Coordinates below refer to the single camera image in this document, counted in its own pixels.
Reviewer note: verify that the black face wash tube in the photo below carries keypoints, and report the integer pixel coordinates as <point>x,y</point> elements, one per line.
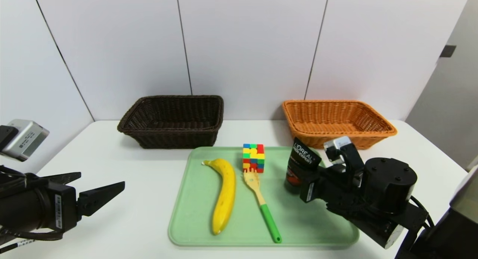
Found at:
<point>304,154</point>

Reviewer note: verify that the multicoloured puzzle cube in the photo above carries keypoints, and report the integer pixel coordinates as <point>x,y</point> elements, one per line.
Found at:
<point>253,158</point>

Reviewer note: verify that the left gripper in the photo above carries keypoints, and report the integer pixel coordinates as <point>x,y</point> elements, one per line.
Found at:
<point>62,210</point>

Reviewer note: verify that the dark brown wicker basket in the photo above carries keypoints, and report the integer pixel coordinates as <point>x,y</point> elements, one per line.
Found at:
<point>175,137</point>

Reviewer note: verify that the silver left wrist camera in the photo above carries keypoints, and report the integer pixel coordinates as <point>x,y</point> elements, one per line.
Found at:
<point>26,139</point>

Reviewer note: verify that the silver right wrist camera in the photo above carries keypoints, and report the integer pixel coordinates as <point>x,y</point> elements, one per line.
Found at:
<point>338,144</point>

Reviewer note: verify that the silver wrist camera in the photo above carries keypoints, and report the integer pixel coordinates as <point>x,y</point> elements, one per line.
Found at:
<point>26,139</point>
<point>338,144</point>

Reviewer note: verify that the yellow banana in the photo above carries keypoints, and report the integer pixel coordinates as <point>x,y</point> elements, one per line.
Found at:
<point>226,195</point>

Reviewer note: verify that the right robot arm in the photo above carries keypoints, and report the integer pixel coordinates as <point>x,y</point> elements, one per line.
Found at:
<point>388,184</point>

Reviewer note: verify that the light green plastic tray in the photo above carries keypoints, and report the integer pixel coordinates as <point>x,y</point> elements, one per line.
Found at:
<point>194,214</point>

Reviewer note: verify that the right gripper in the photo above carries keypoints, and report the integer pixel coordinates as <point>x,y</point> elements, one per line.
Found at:
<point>309,189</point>

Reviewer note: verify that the dark wall bracket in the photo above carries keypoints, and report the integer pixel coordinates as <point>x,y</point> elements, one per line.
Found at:
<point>447,51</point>

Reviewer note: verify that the orange wicker basket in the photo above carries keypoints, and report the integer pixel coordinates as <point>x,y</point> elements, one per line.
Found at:
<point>317,121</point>

